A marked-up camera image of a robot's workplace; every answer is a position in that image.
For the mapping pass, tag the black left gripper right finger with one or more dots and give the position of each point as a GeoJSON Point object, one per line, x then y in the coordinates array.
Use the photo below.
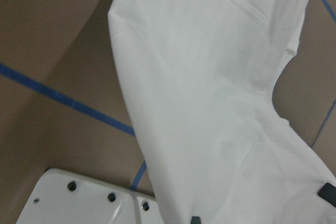
{"type": "Point", "coordinates": [328, 193]}

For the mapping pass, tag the white long-sleeve printed shirt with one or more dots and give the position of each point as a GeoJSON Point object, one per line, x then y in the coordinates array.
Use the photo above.
{"type": "Point", "coordinates": [197, 77]}

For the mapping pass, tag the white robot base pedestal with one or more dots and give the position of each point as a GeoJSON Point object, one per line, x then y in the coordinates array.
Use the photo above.
{"type": "Point", "coordinates": [65, 197]}

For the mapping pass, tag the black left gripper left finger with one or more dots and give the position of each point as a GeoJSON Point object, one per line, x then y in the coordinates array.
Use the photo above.
{"type": "Point", "coordinates": [196, 220]}

